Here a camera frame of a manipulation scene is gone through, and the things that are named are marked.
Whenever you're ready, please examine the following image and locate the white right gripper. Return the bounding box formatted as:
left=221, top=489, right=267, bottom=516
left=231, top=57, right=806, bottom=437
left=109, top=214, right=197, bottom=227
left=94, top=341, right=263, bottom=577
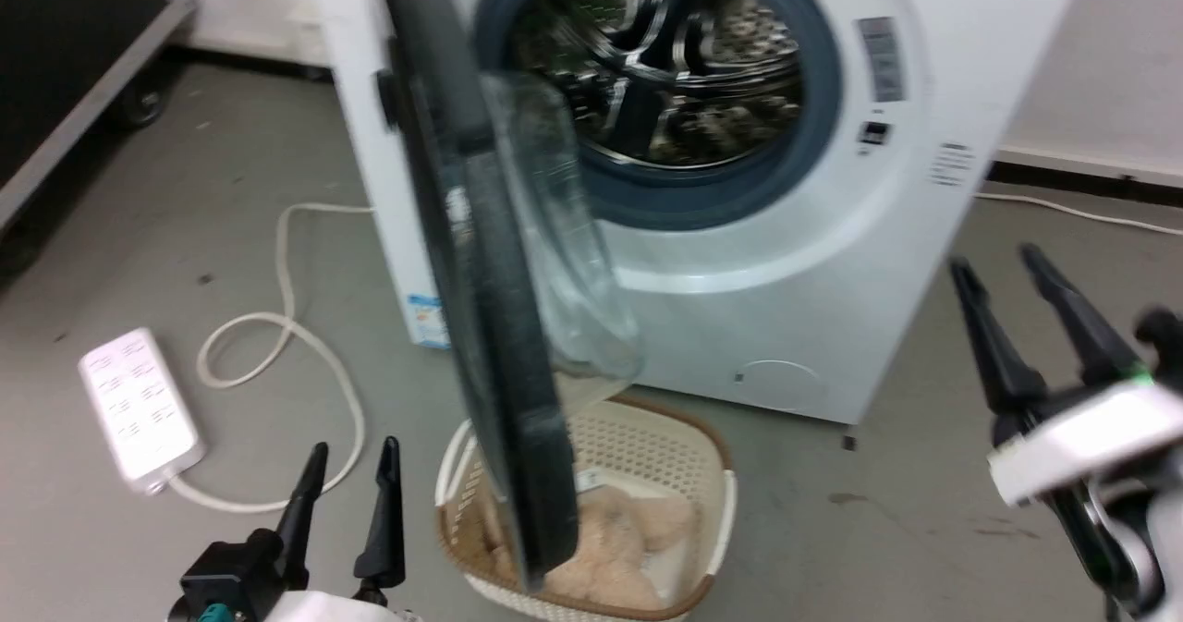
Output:
left=950, top=243, right=1183, bottom=509

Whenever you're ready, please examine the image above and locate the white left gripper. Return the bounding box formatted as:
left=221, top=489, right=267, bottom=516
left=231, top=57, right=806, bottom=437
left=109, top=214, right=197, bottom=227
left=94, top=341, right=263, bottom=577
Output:
left=262, top=435, right=413, bottom=622

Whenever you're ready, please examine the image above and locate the dark round washing machine door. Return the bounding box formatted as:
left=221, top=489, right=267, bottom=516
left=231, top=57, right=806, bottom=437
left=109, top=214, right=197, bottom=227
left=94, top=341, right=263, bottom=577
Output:
left=372, top=0, right=643, bottom=595

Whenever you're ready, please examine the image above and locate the white front-load washing machine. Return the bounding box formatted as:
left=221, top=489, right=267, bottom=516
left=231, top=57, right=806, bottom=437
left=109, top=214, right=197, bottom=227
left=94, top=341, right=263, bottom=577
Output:
left=310, top=0, right=1096, bottom=426

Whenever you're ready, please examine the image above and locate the steel washing machine drum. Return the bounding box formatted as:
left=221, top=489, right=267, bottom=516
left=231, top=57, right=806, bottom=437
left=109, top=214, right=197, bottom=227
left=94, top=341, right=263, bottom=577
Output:
left=510, top=0, right=803, bottom=168

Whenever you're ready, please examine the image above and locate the blue sticker on washer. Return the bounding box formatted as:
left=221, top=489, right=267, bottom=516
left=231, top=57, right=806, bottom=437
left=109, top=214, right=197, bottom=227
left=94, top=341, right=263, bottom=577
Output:
left=407, top=293, right=451, bottom=351

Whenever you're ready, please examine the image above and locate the white power strip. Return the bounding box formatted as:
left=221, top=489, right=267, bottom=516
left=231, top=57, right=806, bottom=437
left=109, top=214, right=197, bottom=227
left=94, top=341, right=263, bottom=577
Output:
left=78, top=328, right=207, bottom=495

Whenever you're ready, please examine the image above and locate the beige plush toy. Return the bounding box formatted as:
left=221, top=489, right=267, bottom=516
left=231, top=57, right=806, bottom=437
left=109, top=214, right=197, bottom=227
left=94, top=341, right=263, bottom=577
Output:
left=481, top=486, right=699, bottom=612

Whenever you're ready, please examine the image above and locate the cream plastic laundry basket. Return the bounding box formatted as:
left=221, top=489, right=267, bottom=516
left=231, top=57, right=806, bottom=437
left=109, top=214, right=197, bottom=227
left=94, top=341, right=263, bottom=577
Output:
left=434, top=396, right=738, bottom=622

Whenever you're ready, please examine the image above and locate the black caster wheel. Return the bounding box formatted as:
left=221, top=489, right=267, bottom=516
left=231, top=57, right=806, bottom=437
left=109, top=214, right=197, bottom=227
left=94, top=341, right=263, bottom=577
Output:
left=118, top=72, right=169, bottom=130

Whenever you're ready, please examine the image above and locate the black flight case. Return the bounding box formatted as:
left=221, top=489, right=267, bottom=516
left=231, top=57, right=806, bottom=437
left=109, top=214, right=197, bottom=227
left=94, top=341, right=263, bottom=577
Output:
left=0, top=0, right=201, bottom=235

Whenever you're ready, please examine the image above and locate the thin white floor cable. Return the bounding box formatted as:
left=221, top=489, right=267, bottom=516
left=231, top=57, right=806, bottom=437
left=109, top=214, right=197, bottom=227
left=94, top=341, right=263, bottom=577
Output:
left=975, top=191, right=1183, bottom=237

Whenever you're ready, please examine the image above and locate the thick white power strip cable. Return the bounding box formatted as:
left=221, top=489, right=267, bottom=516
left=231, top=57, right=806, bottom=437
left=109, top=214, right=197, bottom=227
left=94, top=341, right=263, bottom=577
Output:
left=166, top=201, right=375, bottom=515

